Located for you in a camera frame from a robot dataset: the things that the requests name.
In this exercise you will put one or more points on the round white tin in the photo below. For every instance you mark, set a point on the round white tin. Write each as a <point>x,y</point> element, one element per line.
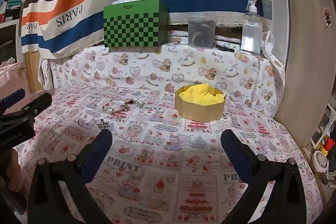
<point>320,159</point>

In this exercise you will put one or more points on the person's left hand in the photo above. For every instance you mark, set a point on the person's left hand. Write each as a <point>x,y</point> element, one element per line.
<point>11,174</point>

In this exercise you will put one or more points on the silver bangle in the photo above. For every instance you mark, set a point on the silver bangle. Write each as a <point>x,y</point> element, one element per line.
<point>111,111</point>

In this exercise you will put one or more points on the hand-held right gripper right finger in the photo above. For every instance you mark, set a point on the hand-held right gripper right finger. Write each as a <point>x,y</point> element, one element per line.
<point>236,158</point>

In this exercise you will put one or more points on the yellow cloth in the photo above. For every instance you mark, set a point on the yellow cloth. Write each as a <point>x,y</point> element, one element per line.
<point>199,94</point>

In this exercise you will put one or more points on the pink cloth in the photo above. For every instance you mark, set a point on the pink cloth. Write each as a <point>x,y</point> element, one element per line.
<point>13,74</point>

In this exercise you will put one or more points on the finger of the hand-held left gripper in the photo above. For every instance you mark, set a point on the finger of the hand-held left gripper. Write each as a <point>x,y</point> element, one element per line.
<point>15,97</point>
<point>39,103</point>

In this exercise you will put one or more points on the dark red jewelry piece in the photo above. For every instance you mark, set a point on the dark red jewelry piece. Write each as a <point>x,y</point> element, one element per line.
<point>128,102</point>

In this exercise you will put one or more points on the bear printed sheet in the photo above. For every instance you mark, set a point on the bear printed sheet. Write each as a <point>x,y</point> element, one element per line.
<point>183,69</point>

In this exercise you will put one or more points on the red yellow toy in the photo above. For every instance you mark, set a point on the red yellow toy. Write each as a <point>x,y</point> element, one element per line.
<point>328,145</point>

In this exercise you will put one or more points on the wall of picture cards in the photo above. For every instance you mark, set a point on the wall of picture cards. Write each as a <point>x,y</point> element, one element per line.
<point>11,3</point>

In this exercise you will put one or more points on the gold octagonal box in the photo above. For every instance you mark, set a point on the gold octagonal box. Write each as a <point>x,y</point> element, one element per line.
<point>199,111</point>

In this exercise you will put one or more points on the wooden post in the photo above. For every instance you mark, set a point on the wooden post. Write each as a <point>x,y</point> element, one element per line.
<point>32,71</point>

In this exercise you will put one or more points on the printed blanket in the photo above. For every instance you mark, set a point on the printed blanket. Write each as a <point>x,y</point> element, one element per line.
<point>162,155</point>

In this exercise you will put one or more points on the green checkered tissue box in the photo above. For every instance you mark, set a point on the green checkered tissue box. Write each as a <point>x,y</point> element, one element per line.
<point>131,27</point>

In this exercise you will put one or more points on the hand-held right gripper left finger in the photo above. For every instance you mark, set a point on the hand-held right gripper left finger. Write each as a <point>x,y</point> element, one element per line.
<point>97,157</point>

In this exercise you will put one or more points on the clear spray bottle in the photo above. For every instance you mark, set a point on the clear spray bottle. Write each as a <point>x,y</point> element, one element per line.
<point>251,35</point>

